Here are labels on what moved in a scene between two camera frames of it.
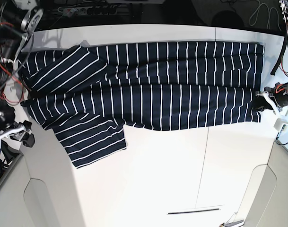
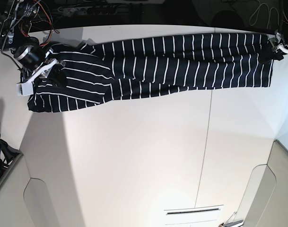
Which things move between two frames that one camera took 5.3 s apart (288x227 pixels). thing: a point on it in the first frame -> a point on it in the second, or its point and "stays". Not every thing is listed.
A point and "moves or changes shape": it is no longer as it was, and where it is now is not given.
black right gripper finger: x=29 y=140 -> x=50 y=79
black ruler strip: x=191 y=211 stays
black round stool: x=227 y=19 stays
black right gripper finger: x=27 y=124 -> x=60 y=77
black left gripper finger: x=262 y=108 -> x=278 y=56
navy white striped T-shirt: x=90 y=95 moves or changes shape
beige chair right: x=270 y=201 stays
